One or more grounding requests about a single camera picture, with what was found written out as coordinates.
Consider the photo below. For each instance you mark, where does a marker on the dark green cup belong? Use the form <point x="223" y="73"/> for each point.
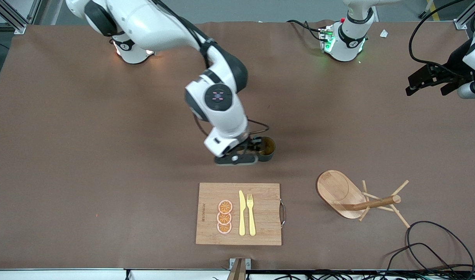
<point x="269" y="155"/>

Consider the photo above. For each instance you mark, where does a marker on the small metal bracket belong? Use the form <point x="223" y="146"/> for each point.
<point x="247" y="264"/>

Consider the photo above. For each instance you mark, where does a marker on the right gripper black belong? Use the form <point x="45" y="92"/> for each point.
<point x="250" y="145"/>

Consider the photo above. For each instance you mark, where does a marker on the white paper scrap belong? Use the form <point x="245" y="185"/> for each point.
<point x="384" y="33"/>

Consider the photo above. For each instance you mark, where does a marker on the yellow plastic knife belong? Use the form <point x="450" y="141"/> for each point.
<point x="242" y="217"/>

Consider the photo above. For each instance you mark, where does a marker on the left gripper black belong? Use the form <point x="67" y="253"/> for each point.
<point x="456" y="59"/>

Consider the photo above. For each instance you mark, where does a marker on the yellow plastic fork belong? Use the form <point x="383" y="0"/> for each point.
<point x="251" y="217"/>

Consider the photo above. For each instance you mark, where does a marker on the wooden mug rack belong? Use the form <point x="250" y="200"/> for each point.
<point x="338" y="190"/>

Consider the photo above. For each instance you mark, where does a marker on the brown wooden post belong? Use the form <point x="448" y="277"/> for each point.
<point x="237" y="272"/>

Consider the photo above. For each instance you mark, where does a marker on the orange slice toy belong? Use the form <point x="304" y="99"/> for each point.
<point x="225" y="206"/>

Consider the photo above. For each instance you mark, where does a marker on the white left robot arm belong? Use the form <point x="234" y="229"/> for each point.
<point x="348" y="39"/>

